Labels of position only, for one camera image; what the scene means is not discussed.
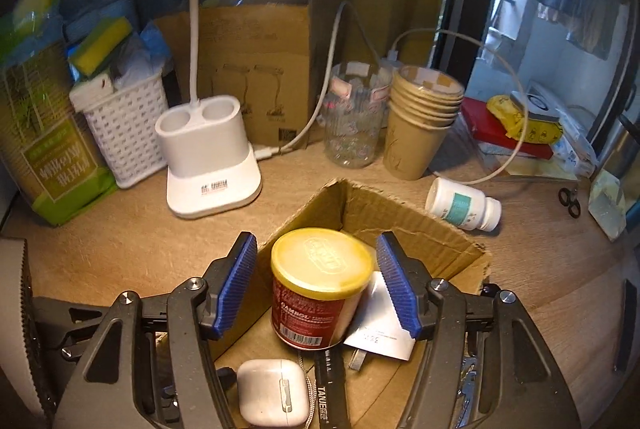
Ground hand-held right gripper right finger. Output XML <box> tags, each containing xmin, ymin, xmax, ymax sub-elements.
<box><xmin>375</xmin><ymin>231</ymin><xmax>583</xmax><ymax>429</ymax></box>

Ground white pill bottle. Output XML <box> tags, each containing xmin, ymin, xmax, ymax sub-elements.
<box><xmin>425</xmin><ymin>178</ymin><xmax>502</xmax><ymax>232</ymax></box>

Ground white desk lamp base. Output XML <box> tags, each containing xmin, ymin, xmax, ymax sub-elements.
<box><xmin>154</xmin><ymin>0</ymin><xmax>263</xmax><ymax>221</ymax></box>

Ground white charging cable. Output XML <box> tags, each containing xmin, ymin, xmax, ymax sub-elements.
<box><xmin>384</xmin><ymin>29</ymin><xmax>528</xmax><ymax>185</ymax></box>

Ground white woven plastic basket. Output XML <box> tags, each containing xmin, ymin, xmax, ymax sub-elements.
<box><xmin>70</xmin><ymin>72</ymin><xmax>171</xmax><ymax>189</ymax></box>

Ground white earbud case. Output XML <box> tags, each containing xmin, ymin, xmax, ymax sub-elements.
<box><xmin>236</xmin><ymin>359</ymin><xmax>311</xmax><ymax>427</ymax></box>

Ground grey flat box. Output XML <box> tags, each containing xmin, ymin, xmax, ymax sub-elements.
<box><xmin>510</xmin><ymin>82</ymin><xmax>563</xmax><ymax>125</ymax></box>

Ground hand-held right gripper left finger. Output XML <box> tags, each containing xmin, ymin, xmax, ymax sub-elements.
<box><xmin>52</xmin><ymin>231</ymin><xmax>259</xmax><ymax>429</ymax></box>

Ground steel kettle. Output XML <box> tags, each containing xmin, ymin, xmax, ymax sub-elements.
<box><xmin>607</xmin><ymin>109</ymin><xmax>640</xmax><ymax>175</ymax></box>

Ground yellow plastic-wrapped block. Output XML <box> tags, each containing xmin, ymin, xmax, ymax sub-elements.
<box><xmin>587</xmin><ymin>169</ymin><xmax>633</xmax><ymax>240</ymax></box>

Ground large green packet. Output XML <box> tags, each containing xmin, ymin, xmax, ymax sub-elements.
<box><xmin>0</xmin><ymin>0</ymin><xmax>121</xmax><ymax>227</ymax></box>

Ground black scissors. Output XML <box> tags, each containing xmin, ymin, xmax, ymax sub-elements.
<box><xmin>558</xmin><ymin>186</ymin><xmax>582</xmax><ymax>220</ymax></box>

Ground black smartphone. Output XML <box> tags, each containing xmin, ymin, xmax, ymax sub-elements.
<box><xmin>614</xmin><ymin>279</ymin><xmax>638</xmax><ymax>372</ymax></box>

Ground red flat box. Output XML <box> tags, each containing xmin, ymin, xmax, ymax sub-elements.
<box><xmin>460</xmin><ymin>98</ymin><xmax>556</xmax><ymax>160</ymax></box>

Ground brown lamp carton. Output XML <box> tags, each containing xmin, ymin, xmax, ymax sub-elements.
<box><xmin>152</xmin><ymin>4</ymin><xmax>318</xmax><ymax>150</ymax></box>

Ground black flashlight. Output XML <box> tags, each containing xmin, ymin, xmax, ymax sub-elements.
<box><xmin>312</xmin><ymin>349</ymin><xmax>351</xmax><ymax>429</ymax></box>

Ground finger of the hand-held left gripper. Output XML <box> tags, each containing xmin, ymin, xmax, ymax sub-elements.
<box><xmin>30</xmin><ymin>296</ymin><xmax>123</xmax><ymax>360</ymax></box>

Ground white power adapter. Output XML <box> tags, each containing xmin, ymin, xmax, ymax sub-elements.
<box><xmin>342</xmin><ymin>271</ymin><xmax>418</xmax><ymax>372</ymax></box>

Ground white plastic packets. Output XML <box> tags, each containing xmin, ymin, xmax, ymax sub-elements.
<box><xmin>555</xmin><ymin>109</ymin><xmax>598</xmax><ymax>175</ymax></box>

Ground blue plastic bag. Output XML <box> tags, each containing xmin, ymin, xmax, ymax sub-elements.
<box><xmin>140</xmin><ymin>23</ymin><xmax>167</xmax><ymax>65</ymax></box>

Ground stack of brown paper cups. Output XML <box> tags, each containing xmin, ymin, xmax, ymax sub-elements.
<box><xmin>383</xmin><ymin>65</ymin><xmax>467</xmax><ymax>181</ymax></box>

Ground red can with yellow lid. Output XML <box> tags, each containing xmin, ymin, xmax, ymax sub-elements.
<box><xmin>270</xmin><ymin>228</ymin><xmax>376</xmax><ymax>351</ymax></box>

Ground yellow duck-print packet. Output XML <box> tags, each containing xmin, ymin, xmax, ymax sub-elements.
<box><xmin>487</xmin><ymin>94</ymin><xmax>563</xmax><ymax>145</ymax></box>

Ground white lamp cable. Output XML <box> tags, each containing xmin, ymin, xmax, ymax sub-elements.
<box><xmin>252</xmin><ymin>0</ymin><xmax>396</xmax><ymax>160</ymax></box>

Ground printed clear glass cup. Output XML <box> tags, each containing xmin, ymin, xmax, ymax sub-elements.
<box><xmin>324</xmin><ymin>60</ymin><xmax>396</xmax><ymax>168</ymax></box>

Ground cardboard box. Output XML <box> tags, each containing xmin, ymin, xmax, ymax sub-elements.
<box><xmin>155</xmin><ymin>178</ymin><xmax>492</xmax><ymax>429</ymax></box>

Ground yellow green sponge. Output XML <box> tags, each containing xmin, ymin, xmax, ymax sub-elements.
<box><xmin>67</xmin><ymin>16</ymin><xmax>135</xmax><ymax>77</ymax></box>

